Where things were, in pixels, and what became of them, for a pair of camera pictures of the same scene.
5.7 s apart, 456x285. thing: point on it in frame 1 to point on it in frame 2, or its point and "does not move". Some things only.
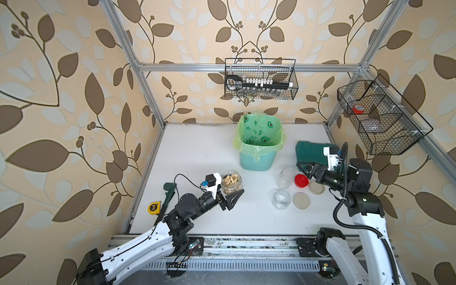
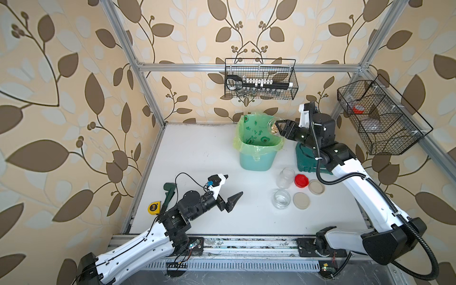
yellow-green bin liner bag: x=258 y=134 does not move
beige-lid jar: x=231 y=181 to x=272 y=128
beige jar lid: x=316 y=188 does not move
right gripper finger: x=306 y=167 to x=287 y=127
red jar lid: x=301 y=180 does not move
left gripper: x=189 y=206 does not move
